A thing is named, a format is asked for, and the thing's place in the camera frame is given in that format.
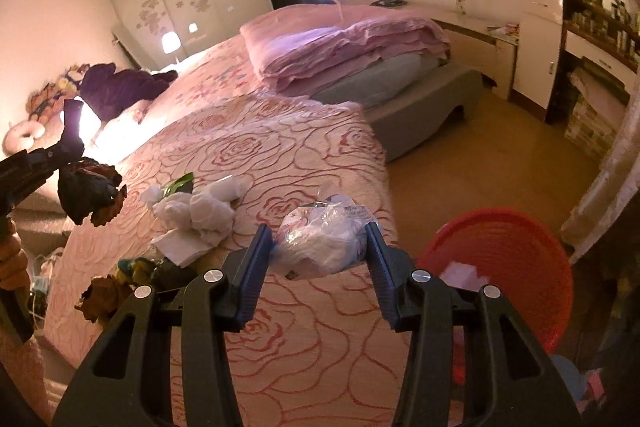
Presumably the green packet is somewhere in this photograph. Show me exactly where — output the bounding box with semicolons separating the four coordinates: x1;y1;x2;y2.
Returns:
159;173;196;196

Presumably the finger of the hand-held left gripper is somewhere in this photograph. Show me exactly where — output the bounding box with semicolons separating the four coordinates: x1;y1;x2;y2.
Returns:
47;99;85;160

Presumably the stack of boxes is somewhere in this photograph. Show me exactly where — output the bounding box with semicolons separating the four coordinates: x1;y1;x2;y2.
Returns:
565;62;631;162

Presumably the blue plastic item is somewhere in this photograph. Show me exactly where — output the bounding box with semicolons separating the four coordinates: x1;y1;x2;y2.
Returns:
550;354;608;413

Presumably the pink folded quilt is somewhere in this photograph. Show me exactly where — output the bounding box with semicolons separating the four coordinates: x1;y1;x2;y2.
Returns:
240;2;451;98

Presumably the pink ring pillow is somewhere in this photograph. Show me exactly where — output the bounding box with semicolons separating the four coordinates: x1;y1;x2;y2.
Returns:
2;119;48;154

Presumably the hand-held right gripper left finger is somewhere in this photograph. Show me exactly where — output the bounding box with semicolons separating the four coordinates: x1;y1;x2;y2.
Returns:
50;224;274;427

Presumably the tall white cabinet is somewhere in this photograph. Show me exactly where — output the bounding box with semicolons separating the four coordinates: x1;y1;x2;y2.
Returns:
510;0;566;120

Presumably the light blue cloth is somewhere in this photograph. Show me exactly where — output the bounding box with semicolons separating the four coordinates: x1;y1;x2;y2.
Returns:
30;274;53;303

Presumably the brown crumpled wrapper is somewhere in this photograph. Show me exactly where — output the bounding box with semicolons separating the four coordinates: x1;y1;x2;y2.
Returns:
75;274;133;324

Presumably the plush toy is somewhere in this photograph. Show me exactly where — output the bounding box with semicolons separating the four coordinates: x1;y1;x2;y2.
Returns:
27;64;91;128

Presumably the lace curtain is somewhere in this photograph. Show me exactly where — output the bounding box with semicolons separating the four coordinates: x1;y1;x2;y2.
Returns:
559;87;640;253

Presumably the low white cabinet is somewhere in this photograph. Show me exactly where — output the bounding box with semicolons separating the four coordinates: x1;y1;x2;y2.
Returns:
432;9;521;100

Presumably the grey bed base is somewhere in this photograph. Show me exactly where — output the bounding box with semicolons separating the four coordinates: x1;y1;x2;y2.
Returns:
310;52;485;162

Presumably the small white table lamp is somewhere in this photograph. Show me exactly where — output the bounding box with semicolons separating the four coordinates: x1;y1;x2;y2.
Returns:
160;31;182;66

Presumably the row of cosmetic bottles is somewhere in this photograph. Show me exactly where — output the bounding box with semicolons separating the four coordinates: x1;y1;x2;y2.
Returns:
532;0;640;58

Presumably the dark yellow wrapper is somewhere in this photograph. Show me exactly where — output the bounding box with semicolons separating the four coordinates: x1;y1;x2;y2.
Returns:
117;257;198;293

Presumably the large crumpled white tissue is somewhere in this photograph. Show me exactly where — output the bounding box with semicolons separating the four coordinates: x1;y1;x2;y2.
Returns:
189;177;246;248

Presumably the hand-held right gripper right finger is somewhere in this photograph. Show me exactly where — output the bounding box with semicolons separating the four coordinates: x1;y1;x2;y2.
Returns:
365;222;583;427

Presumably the person's left hand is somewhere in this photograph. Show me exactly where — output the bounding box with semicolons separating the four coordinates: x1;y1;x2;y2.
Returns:
0;232;29;293

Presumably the white paper scrap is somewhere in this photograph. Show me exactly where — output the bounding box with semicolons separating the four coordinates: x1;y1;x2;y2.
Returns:
440;261;493;293

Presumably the purple plush cloth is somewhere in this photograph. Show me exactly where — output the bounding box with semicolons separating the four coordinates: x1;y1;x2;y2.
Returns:
79;63;178;122

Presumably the bright bedside lamp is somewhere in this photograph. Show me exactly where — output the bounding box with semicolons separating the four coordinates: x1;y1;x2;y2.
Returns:
75;99;118;148

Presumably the person's pink fleece clothing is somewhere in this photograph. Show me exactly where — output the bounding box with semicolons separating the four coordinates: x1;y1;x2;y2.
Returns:
0;334;53;425

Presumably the clear plastic bag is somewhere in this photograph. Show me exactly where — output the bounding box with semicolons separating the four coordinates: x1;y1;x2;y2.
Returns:
272;194;383;280

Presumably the red plastic basket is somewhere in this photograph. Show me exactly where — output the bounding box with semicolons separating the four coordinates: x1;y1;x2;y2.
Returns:
415;208;575;383

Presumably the beige padded headboard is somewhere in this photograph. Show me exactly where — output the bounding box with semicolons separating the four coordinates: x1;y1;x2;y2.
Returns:
0;187;76;248

